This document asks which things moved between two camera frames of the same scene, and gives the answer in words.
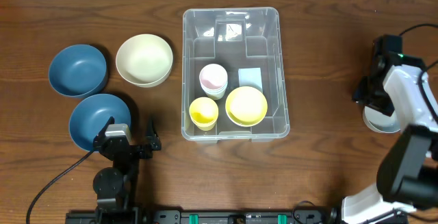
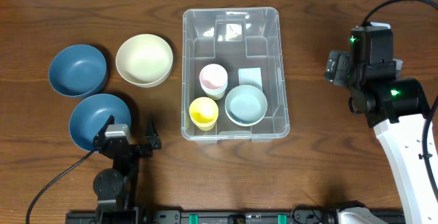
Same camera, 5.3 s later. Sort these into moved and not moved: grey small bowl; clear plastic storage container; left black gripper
Moved: grey small bowl
Not moved: clear plastic storage container; left black gripper
